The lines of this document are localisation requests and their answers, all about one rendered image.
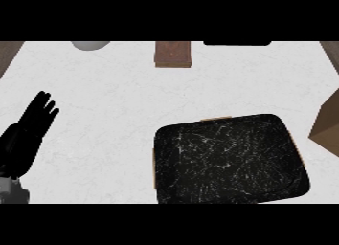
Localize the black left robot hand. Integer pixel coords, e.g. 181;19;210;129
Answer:
0;90;61;181

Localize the black marbled tray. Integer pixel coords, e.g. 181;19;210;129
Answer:
151;113;312;205

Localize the brown cardboard box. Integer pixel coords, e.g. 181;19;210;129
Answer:
306;85;339;166

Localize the white rounded bowl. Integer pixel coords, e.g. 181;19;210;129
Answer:
70;41;111;52

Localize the brown wooden block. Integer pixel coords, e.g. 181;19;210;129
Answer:
151;41;193;69

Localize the black flat appliance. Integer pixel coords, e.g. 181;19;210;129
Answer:
201;41;272;47

